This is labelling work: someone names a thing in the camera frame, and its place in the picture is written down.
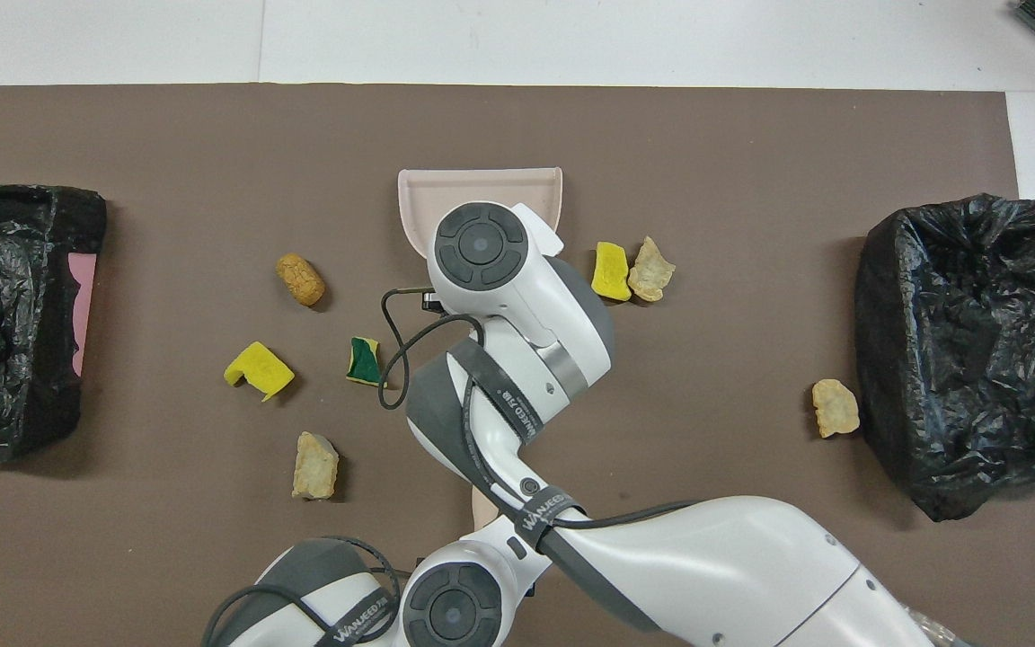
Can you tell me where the beige foam chunk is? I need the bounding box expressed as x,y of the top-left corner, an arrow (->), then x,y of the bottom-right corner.
291,431 -> 341,501
627,235 -> 677,304
811,378 -> 862,439

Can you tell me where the beige plastic dustpan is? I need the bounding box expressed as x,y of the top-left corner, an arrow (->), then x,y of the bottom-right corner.
398,167 -> 565,263

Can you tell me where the yellow sponge piece green-backed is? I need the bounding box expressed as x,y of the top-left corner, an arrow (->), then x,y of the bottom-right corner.
345,336 -> 386,388

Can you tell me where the beige hand brush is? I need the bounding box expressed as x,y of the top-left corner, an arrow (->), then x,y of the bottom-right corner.
468,481 -> 518,533

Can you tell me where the brown sponge lump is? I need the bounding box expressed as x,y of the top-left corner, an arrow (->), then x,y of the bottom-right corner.
276,253 -> 327,308

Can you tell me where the curved yellow sponge piece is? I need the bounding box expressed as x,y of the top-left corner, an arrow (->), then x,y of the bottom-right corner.
224,341 -> 296,403

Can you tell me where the pink bin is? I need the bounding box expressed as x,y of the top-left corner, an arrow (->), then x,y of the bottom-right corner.
66,252 -> 98,378

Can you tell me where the brown table mat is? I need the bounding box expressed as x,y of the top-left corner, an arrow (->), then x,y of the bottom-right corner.
0,84 -> 1035,647

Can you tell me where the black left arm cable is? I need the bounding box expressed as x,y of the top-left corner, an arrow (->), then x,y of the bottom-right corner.
203,536 -> 402,647

